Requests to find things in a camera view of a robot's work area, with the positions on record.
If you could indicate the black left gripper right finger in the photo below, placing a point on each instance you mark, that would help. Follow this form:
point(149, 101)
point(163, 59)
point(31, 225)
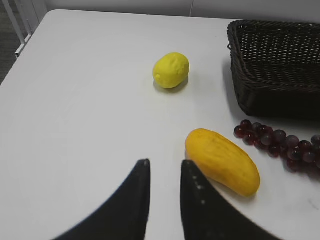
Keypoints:
point(206, 215)

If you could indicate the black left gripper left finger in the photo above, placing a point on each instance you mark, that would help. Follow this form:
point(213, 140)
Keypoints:
point(124, 216)

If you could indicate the black wicker basket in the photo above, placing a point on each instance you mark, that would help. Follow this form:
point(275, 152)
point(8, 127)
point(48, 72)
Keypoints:
point(275, 68)

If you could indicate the yellow mango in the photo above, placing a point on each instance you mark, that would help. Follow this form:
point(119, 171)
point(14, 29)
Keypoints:
point(223, 161)

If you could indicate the purple grape bunch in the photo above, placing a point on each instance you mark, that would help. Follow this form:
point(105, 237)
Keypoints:
point(297, 155)

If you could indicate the yellow lemon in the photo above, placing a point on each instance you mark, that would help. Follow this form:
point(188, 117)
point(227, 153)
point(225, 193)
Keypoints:
point(171, 70)

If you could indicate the white metal frame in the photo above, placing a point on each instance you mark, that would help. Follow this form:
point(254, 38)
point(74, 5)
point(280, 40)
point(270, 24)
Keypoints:
point(25, 17)

